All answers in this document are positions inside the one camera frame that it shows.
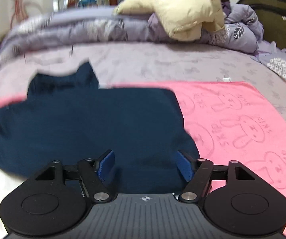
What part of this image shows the cream puffy jacket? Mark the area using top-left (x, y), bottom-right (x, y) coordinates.
top-left (114, 0), bottom-right (225, 42)

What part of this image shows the purple patterned pillow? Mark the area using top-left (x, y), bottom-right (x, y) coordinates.
top-left (253, 40), bottom-right (286, 81)

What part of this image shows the pink rabbit pattern blanket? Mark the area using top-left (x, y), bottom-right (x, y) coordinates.
top-left (8, 84), bottom-right (286, 238)

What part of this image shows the white and navy zip jacket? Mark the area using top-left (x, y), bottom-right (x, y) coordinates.
top-left (0, 63), bottom-right (199, 194)

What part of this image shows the purple leaf pattern duvet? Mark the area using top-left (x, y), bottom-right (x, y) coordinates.
top-left (0, 0), bottom-right (264, 66)

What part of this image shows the dark headboard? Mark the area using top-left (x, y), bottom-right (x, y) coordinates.
top-left (238, 0), bottom-right (286, 49)

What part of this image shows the lilac bed sheet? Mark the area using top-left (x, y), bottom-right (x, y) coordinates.
top-left (0, 40), bottom-right (286, 140)

